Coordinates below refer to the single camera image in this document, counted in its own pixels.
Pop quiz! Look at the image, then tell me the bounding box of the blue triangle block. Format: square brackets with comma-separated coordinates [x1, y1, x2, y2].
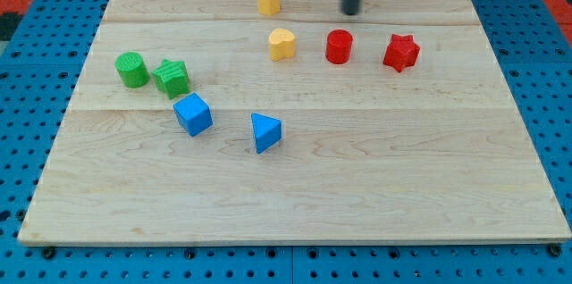
[251, 113, 282, 155]

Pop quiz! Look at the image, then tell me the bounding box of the blue cube block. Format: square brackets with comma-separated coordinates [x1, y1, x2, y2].
[173, 93, 213, 137]

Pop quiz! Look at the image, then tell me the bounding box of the green star block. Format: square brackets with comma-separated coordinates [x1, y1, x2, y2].
[151, 59, 190, 99]

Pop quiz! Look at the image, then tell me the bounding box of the light wooden board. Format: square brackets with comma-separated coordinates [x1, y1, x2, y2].
[19, 0, 571, 246]

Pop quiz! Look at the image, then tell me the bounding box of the yellow heart block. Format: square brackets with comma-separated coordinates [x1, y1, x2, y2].
[268, 28, 296, 61]

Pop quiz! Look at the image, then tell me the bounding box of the red cylinder block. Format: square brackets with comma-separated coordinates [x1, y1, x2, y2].
[325, 29, 353, 64]

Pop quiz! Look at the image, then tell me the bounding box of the green cylinder block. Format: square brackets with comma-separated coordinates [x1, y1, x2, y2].
[114, 51, 149, 88]

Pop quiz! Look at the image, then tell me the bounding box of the red star block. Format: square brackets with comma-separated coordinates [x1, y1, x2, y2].
[383, 34, 421, 72]

